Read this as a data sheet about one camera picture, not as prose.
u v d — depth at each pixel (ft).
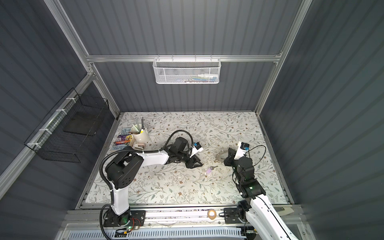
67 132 2.39
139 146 3.29
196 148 2.66
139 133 3.14
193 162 2.64
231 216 2.42
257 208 1.69
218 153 2.71
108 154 1.60
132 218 2.37
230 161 2.29
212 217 2.42
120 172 1.67
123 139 3.34
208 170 2.93
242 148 2.20
